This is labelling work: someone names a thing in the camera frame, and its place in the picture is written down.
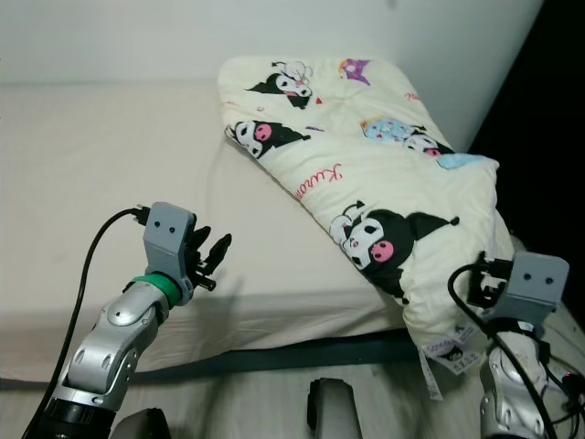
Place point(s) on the cream cartoon print blanket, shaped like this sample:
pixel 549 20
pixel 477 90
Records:
pixel 384 165

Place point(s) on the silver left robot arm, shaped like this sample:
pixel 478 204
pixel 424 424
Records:
pixel 119 338

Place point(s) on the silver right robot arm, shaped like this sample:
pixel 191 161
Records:
pixel 512 384

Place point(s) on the beige bed mattress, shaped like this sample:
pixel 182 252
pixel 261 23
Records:
pixel 110 165

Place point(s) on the black robot left leg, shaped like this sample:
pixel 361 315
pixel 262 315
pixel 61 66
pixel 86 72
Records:
pixel 142 425

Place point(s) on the grey black robot right leg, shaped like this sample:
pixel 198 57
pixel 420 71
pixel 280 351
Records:
pixel 334 412

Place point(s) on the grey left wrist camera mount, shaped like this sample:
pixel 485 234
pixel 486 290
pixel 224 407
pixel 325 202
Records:
pixel 169 233

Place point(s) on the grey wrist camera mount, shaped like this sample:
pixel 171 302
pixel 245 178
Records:
pixel 537 283
pixel 169 233

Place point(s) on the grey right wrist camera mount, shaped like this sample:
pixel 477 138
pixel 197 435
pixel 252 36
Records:
pixel 537 283

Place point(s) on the dark teal bed frame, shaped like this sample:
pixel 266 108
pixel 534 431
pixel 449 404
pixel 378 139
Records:
pixel 238 352

